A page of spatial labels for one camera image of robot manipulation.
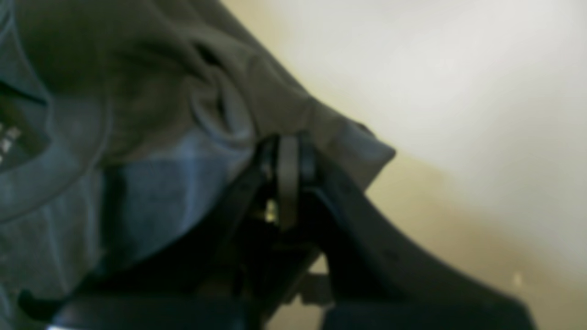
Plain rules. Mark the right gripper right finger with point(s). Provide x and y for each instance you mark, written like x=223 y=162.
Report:
x=379 y=278

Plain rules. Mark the dark grey T-shirt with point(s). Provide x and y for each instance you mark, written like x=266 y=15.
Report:
x=122 y=121

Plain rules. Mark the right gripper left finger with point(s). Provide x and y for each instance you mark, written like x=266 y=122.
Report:
x=231 y=271

